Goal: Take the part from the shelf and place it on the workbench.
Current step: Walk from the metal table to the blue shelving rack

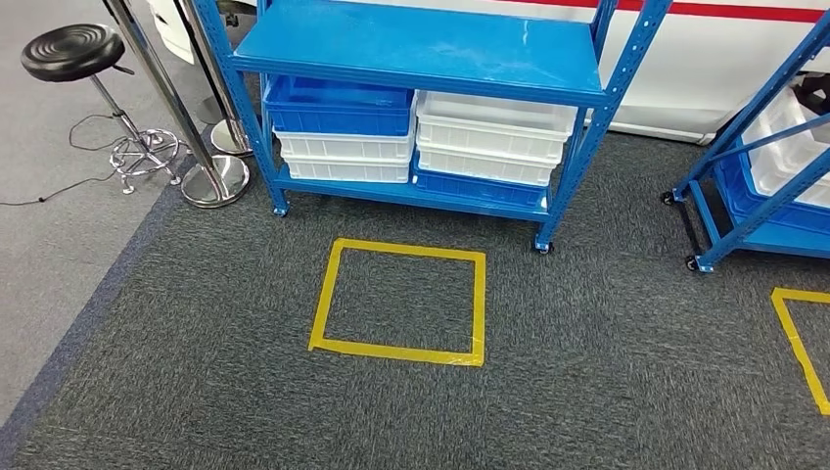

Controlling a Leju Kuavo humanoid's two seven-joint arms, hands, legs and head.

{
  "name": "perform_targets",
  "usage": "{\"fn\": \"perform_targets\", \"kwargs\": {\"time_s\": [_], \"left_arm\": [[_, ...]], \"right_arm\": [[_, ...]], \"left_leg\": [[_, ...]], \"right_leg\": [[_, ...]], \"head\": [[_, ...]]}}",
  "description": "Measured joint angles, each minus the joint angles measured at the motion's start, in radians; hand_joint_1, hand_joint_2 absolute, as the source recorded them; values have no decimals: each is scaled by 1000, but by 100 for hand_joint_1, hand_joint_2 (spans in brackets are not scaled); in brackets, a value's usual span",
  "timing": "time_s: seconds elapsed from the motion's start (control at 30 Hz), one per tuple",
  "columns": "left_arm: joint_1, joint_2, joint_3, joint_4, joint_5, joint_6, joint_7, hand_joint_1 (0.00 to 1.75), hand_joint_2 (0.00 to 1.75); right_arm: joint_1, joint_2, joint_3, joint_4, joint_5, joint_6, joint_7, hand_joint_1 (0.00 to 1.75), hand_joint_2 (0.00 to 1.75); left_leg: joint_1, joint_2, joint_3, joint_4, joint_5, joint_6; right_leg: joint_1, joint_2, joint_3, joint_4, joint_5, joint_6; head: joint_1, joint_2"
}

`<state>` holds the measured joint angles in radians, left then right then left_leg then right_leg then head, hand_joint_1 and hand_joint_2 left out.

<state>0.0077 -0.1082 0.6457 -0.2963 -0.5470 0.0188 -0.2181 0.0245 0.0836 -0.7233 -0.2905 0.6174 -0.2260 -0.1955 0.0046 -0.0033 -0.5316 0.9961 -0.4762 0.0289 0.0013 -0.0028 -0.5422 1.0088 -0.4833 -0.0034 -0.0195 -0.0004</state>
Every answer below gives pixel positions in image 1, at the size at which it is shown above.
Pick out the blue metal shelf rack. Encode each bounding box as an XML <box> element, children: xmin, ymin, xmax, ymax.
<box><xmin>191</xmin><ymin>0</ymin><xmax>675</xmax><ymax>255</ymax></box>

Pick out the blue rack on casters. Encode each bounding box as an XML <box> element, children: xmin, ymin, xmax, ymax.
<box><xmin>661</xmin><ymin>13</ymin><xmax>830</xmax><ymax>274</ymax></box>

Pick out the black plastic piece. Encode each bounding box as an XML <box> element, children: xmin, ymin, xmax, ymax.
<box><xmin>794</xmin><ymin>72</ymin><xmax>830</xmax><ymax>118</ymax></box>

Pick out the black stool chrome base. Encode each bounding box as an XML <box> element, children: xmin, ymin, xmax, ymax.
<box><xmin>21</xmin><ymin>23</ymin><xmax>183</xmax><ymax>196</ymax></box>

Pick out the yellow floor tape square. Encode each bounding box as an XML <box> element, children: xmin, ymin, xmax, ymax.
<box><xmin>769</xmin><ymin>287</ymin><xmax>830</xmax><ymax>416</ymax></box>
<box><xmin>307</xmin><ymin>238</ymin><xmax>487</xmax><ymax>368</ymax></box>

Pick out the red barrier belt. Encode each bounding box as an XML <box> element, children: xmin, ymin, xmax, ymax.
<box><xmin>499</xmin><ymin>0</ymin><xmax>830</xmax><ymax>24</ymax></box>

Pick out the black floor cable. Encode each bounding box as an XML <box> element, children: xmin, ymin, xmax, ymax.
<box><xmin>0</xmin><ymin>113</ymin><xmax>131</xmax><ymax>208</ymax></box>

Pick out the white car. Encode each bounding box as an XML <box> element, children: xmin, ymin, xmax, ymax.
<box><xmin>145</xmin><ymin>0</ymin><xmax>830</xmax><ymax>145</ymax></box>

